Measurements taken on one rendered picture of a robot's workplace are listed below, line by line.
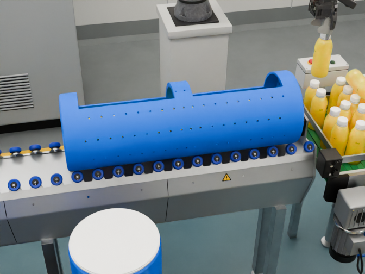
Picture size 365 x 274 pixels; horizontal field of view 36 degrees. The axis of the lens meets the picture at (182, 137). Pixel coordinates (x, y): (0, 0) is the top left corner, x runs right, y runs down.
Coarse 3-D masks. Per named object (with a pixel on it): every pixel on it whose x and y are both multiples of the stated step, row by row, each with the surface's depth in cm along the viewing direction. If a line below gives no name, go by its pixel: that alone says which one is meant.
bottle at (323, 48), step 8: (320, 40) 215; (328, 40) 214; (320, 48) 215; (328, 48) 215; (320, 56) 217; (328, 56) 217; (312, 64) 222; (320, 64) 219; (328, 64) 220; (312, 72) 223; (320, 72) 221
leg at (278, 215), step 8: (272, 208) 247; (280, 208) 243; (272, 216) 249; (280, 216) 245; (272, 224) 250; (280, 224) 248; (272, 232) 251; (280, 232) 251; (272, 240) 254; (280, 240) 255; (272, 248) 257; (272, 256) 260; (264, 264) 270; (272, 264) 264; (264, 272) 271; (272, 272) 268
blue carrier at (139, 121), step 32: (64, 96) 201; (192, 96) 203; (224, 96) 204; (256, 96) 206; (288, 96) 207; (64, 128) 193; (96, 128) 195; (128, 128) 197; (160, 128) 199; (192, 128) 201; (224, 128) 204; (256, 128) 206; (288, 128) 209; (96, 160) 200; (128, 160) 205
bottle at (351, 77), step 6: (348, 72) 234; (354, 72) 232; (360, 72) 232; (348, 78) 233; (354, 78) 230; (360, 78) 228; (354, 84) 229; (360, 84) 226; (354, 90) 231; (360, 90) 225; (360, 96) 226
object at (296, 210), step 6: (294, 204) 299; (300, 204) 298; (294, 210) 300; (300, 210) 301; (294, 216) 303; (294, 222) 306; (288, 228) 313; (294, 228) 309; (288, 234) 314; (294, 234) 312
